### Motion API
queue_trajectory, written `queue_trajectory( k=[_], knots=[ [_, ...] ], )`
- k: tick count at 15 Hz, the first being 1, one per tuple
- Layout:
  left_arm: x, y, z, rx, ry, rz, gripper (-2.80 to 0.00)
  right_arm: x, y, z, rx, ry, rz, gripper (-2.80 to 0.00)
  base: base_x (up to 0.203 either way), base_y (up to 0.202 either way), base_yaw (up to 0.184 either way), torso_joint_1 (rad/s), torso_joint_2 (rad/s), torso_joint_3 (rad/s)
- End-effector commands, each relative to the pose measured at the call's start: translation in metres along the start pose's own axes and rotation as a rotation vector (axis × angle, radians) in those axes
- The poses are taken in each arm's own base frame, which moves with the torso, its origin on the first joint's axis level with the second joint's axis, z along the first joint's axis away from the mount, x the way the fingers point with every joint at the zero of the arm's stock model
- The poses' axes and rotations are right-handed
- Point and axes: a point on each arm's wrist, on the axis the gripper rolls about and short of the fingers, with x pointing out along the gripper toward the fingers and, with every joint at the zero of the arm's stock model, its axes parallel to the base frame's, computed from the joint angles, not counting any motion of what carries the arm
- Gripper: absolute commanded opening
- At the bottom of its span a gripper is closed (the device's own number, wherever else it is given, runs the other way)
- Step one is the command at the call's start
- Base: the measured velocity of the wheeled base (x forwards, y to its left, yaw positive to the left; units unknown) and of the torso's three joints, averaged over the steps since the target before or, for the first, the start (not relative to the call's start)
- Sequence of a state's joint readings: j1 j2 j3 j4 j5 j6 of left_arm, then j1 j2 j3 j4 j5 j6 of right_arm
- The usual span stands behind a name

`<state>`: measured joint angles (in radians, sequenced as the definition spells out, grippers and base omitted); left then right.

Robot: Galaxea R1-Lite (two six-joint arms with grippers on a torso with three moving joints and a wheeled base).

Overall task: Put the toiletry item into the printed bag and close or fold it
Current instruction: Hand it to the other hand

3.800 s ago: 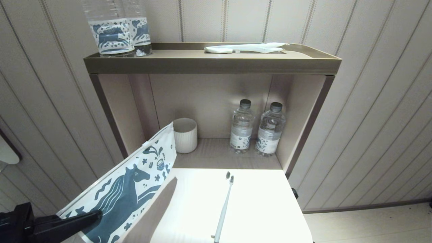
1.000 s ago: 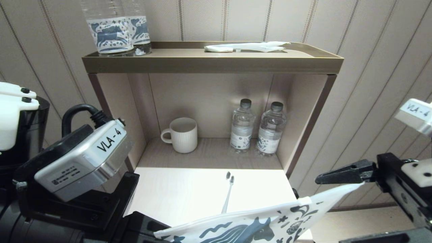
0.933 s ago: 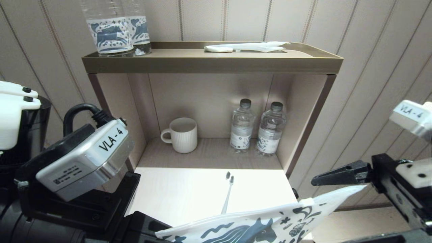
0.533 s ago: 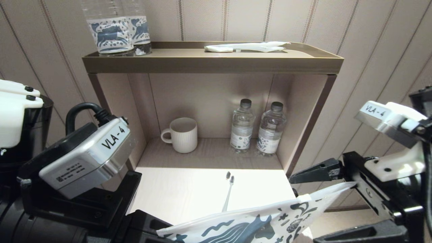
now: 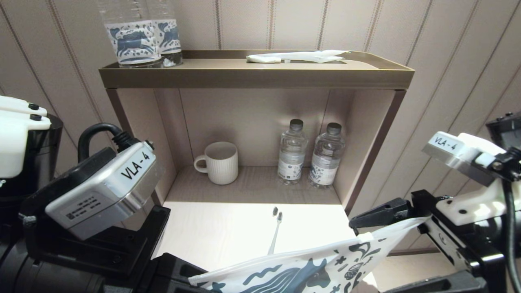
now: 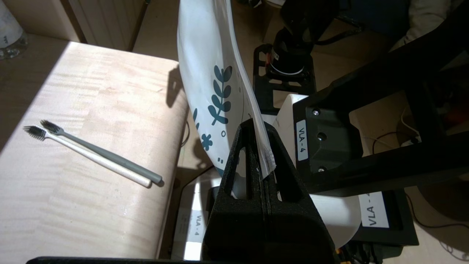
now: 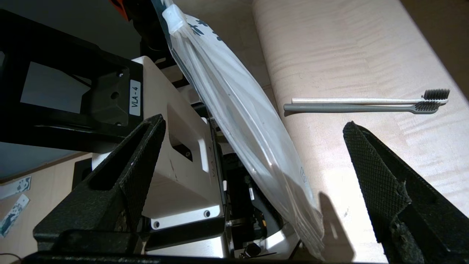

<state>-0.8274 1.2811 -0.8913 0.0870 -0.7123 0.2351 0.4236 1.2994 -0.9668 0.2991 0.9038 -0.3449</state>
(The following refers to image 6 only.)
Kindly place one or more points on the white toothbrush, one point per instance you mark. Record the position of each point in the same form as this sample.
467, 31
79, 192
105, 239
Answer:
91, 157

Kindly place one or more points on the black white robot torso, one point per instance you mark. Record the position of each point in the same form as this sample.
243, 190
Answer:
366, 110

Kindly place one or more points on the small capped water bottle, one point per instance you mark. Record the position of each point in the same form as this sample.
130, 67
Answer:
9, 33

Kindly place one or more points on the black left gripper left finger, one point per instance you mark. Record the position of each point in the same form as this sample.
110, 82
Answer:
234, 227

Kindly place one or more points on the white pouch blue horse print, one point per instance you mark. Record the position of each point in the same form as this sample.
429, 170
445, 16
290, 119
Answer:
209, 55

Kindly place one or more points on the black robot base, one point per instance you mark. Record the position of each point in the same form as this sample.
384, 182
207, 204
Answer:
384, 220

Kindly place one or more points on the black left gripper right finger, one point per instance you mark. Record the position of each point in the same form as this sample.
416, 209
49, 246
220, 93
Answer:
296, 227

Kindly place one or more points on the beige wooden shelf unit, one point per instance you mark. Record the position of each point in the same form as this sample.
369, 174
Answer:
73, 183

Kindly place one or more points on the grey toothbrush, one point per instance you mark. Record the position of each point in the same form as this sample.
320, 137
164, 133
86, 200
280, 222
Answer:
110, 157

